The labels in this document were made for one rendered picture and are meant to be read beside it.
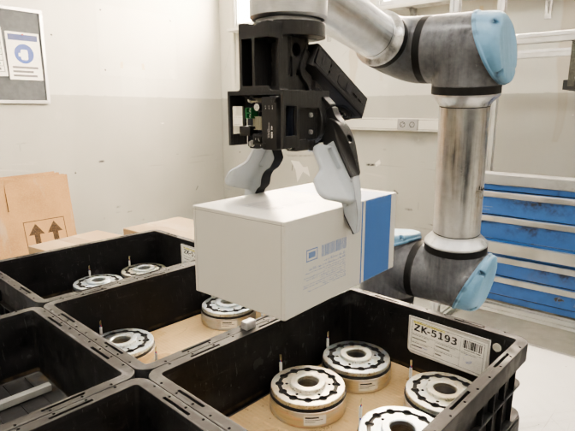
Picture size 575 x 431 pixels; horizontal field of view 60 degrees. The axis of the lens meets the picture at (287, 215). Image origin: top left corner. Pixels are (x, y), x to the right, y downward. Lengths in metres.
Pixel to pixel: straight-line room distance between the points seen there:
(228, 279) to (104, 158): 3.58
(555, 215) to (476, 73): 1.64
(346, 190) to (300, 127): 0.07
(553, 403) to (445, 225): 0.38
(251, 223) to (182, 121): 4.02
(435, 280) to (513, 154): 2.43
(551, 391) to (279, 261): 0.78
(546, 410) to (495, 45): 0.64
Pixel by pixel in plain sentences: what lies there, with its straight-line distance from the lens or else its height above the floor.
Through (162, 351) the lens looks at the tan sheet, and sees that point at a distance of 0.89.
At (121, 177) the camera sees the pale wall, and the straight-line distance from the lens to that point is 4.12.
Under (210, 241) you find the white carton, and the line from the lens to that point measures 0.49.
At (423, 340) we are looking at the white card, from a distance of 0.80.
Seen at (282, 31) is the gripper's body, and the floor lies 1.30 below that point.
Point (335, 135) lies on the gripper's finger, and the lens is 0.48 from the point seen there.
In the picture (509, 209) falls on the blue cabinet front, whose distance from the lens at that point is 2.50.
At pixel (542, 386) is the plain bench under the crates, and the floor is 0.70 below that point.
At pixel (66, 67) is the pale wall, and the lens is 3.92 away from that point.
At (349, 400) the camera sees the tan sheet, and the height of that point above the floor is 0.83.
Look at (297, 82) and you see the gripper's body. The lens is 0.49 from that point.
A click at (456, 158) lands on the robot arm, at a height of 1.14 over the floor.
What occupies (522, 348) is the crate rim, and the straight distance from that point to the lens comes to 0.72.
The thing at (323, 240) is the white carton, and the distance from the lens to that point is 0.47.
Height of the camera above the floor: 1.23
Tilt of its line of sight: 12 degrees down
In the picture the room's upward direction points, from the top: straight up
